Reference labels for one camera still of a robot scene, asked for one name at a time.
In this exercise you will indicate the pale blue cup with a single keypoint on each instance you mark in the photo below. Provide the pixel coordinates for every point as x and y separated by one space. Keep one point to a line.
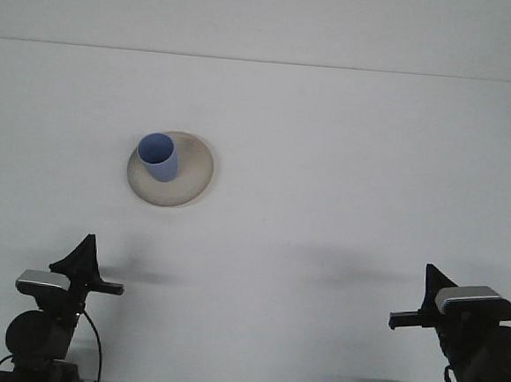
162 166

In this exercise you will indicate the pale round plate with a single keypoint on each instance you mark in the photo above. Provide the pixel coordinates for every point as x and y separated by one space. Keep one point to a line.
190 177

